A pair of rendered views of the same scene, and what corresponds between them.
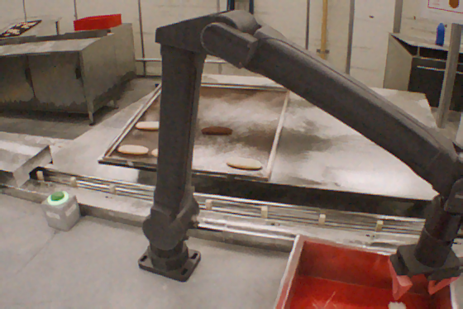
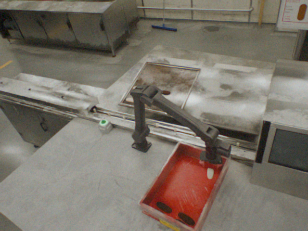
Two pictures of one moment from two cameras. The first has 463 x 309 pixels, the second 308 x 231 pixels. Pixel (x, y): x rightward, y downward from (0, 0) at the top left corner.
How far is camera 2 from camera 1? 0.91 m
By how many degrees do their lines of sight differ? 19
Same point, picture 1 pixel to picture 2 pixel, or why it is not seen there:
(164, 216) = (137, 134)
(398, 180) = (231, 120)
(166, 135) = (136, 114)
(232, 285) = (160, 154)
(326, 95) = (171, 113)
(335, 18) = not seen: outside the picture
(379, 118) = (184, 121)
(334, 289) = (191, 160)
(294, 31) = not seen: outside the picture
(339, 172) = (207, 114)
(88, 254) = (115, 142)
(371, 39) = not seen: outside the picture
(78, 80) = (102, 31)
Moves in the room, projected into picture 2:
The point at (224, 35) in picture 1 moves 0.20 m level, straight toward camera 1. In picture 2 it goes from (145, 99) to (136, 128)
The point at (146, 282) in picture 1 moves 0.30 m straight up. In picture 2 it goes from (133, 152) to (123, 120)
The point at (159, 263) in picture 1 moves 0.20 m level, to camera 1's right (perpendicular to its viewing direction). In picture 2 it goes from (137, 146) to (167, 147)
